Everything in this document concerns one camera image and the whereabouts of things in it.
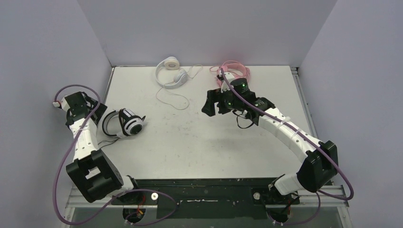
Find black white headphones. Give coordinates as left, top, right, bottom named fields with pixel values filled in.
left=98, top=108, right=146, bottom=149

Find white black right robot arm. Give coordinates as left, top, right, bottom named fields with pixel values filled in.
left=202, top=78, right=338, bottom=203

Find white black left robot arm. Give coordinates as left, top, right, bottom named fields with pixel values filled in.
left=61, top=92, right=145, bottom=204

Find pink headphones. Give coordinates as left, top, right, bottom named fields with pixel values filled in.
left=209, top=60, right=250, bottom=82

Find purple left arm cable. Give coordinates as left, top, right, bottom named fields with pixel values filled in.
left=52, top=84, right=178, bottom=226

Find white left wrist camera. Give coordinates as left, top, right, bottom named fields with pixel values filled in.
left=52, top=96, right=70, bottom=112

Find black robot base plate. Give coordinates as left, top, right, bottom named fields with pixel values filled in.
left=80, top=178, right=331, bottom=220

